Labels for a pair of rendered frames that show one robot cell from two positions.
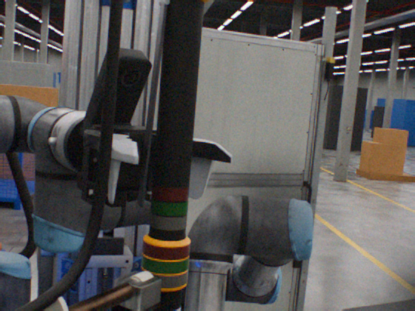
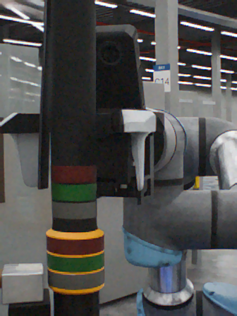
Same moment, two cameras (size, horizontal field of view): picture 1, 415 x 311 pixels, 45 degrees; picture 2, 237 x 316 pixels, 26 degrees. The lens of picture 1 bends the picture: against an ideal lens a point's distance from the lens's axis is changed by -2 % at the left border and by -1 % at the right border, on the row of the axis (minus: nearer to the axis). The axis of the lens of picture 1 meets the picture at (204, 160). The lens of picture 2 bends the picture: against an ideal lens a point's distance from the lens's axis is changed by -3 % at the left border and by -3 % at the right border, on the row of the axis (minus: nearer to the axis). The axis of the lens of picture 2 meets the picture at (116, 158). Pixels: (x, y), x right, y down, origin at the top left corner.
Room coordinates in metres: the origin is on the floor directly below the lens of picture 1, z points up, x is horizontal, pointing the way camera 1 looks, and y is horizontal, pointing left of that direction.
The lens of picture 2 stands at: (0.23, -0.29, 1.63)
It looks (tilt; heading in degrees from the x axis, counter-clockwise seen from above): 3 degrees down; 51
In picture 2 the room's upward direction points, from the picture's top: straight up
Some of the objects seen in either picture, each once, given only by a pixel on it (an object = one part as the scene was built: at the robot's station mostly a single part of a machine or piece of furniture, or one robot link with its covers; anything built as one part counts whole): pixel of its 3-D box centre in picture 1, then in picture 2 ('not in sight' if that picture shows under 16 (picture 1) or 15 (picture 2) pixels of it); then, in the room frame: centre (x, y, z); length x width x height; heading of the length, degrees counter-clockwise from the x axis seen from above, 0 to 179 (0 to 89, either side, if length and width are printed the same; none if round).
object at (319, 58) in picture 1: (323, 78); not in sight; (2.69, -0.58, 1.82); 0.09 x 0.04 x 0.23; 115
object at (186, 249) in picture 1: (166, 246); (75, 241); (0.45, 0.03, 1.55); 0.04 x 0.04 x 0.01
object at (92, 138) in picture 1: (108, 142); not in sight; (0.49, 0.09, 1.64); 0.09 x 0.05 x 0.02; 13
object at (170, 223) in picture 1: (168, 219); (74, 207); (0.45, 0.03, 1.57); 0.03 x 0.03 x 0.01
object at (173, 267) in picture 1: (165, 260); (75, 257); (0.45, 0.03, 1.54); 0.04 x 0.04 x 0.01
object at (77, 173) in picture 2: (170, 191); (73, 172); (0.45, 0.03, 1.60); 0.03 x 0.03 x 0.01
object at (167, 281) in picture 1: (164, 273); (75, 274); (0.45, 0.03, 1.52); 0.04 x 0.04 x 0.01
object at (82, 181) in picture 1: (113, 158); (117, 151); (0.55, 0.10, 1.61); 0.12 x 0.08 x 0.09; 35
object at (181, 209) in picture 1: (169, 205); (73, 190); (0.45, 0.03, 1.59); 0.03 x 0.03 x 0.01
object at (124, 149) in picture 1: (115, 171); (32, 150); (0.45, 0.08, 1.62); 0.09 x 0.03 x 0.06; 13
